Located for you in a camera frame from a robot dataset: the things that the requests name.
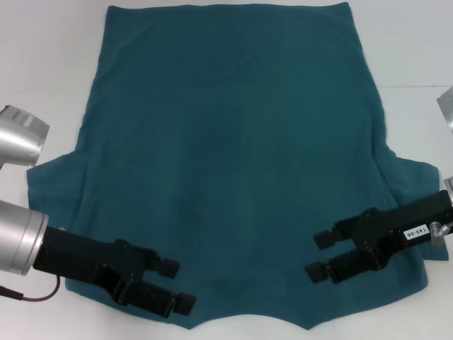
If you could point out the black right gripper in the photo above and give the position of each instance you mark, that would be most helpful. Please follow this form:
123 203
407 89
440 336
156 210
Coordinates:
389 230

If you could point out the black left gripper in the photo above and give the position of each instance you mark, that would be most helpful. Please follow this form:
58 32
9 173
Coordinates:
81 258

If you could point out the blue t-shirt with FREE print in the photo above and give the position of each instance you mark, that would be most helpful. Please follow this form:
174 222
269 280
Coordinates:
230 141

